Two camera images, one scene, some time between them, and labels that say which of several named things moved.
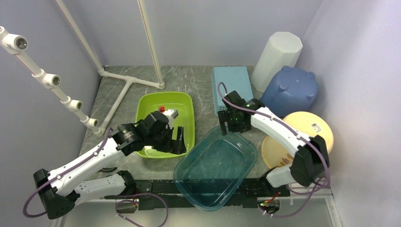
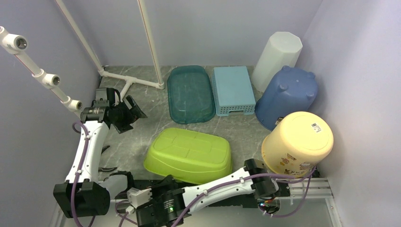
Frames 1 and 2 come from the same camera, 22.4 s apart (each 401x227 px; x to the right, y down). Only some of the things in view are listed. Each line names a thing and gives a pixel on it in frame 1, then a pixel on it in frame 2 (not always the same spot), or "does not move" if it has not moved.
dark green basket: (214, 168) → (191, 98)
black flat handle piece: (107, 169) does not move
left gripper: (176, 146) → (133, 114)
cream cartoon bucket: (277, 154) does not move
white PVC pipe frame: (17, 44) does not move
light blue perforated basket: (236, 78) does not move
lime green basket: (183, 102) → (189, 156)
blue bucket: (292, 90) does not move
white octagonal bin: (282, 48) does not move
